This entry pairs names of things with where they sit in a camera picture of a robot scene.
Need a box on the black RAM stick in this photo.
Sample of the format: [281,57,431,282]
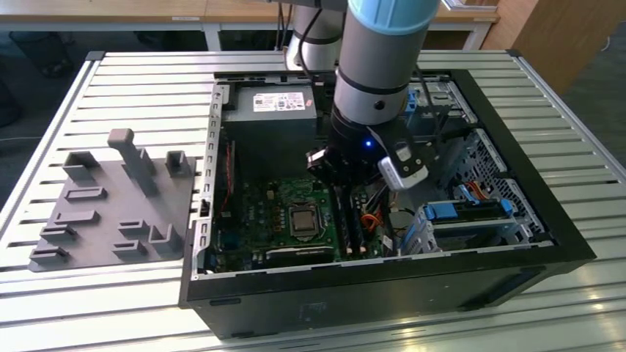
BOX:
[335,183,353,254]

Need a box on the grey power supply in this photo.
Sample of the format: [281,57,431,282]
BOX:
[221,86,316,128]

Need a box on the silver CPU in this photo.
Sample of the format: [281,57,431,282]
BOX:
[292,210,316,230]

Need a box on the grey round speaker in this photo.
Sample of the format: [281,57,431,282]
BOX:
[389,208,417,231]

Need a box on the metal CPU socket cover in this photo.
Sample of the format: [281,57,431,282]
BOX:
[287,204,321,238]

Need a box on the blue disk carrier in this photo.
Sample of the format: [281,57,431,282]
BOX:
[405,219,532,254]
[423,199,518,223]

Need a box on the green motherboard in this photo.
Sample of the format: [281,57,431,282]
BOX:
[209,175,392,274]

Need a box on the graphics card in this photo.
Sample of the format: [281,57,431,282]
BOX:
[265,244,336,267]

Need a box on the metal drive cage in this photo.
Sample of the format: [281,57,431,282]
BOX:
[415,126,556,254]

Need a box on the black PC case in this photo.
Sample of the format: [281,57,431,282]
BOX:
[176,67,598,340]

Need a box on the wooden cabinet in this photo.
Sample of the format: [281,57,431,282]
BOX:
[481,0,626,96]

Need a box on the grey part rack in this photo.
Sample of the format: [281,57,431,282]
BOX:
[28,128,196,274]

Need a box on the black office chair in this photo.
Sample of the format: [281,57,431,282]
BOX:
[6,31,77,80]

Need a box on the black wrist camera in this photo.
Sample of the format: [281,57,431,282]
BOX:
[305,146,328,173]

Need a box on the black camera bracket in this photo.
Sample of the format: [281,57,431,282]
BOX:
[365,124,440,173]

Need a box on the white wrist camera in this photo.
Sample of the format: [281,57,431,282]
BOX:
[375,142,432,192]

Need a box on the black camera cable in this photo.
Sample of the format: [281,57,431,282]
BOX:
[412,65,451,147]

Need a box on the red orange drive wire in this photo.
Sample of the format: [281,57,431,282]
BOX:
[459,179,496,202]

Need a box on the long red black twisted wire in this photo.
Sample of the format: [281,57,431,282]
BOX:
[217,175,233,218]

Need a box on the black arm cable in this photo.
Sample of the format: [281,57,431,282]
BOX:
[276,5,324,80]

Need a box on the wooden desk white frame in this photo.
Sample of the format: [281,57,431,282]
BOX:
[203,0,503,52]
[0,0,216,51]

